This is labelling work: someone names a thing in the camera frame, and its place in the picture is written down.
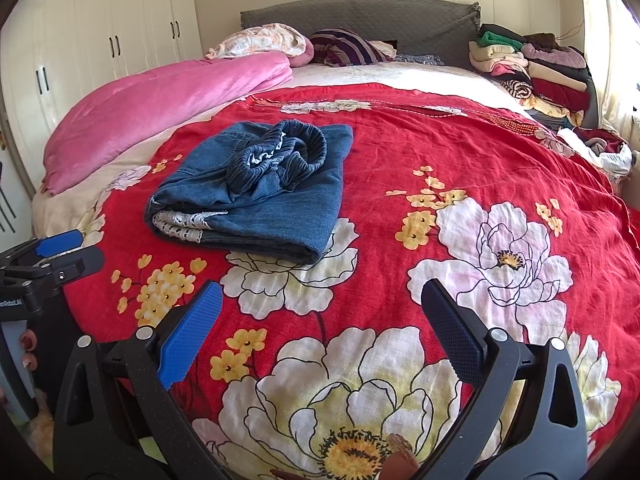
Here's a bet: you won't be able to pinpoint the grey padded headboard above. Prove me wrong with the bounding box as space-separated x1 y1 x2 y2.
240 0 482 68

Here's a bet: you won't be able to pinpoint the floral beige pillow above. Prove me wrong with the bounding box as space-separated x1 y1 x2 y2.
205 23 314 67

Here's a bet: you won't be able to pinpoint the purple striped pillow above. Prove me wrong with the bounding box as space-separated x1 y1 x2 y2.
310 28 393 67

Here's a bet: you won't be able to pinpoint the cream window curtain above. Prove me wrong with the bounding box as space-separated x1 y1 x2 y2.
582 0 639 150

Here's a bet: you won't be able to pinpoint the blue denim lace-trimmed pants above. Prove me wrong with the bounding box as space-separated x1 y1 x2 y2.
144 119 354 263

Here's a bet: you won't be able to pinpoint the pink folded quilt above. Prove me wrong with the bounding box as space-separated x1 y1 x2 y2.
43 52 292 195

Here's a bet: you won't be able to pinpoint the stack of folded clothes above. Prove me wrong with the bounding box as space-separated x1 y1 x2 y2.
469 24 638 180

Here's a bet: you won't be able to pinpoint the white wardrobe with black handles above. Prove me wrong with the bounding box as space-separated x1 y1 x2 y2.
1 0 203 195

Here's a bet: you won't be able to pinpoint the left hand with painted nails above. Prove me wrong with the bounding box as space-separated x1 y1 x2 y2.
1 321 37 403

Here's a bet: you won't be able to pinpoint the red floral bed cover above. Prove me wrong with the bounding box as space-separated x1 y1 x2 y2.
66 84 639 479

